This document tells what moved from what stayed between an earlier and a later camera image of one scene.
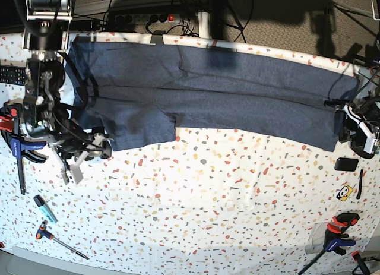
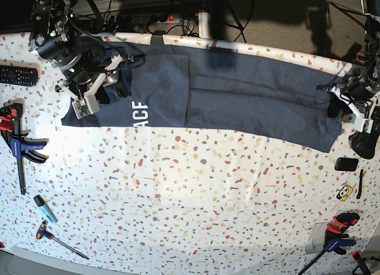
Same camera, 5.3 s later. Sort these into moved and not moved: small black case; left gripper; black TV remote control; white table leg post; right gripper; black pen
Moved: left gripper; right gripper
Not moved: white table leg post; black TV remote control; black pen; small black case
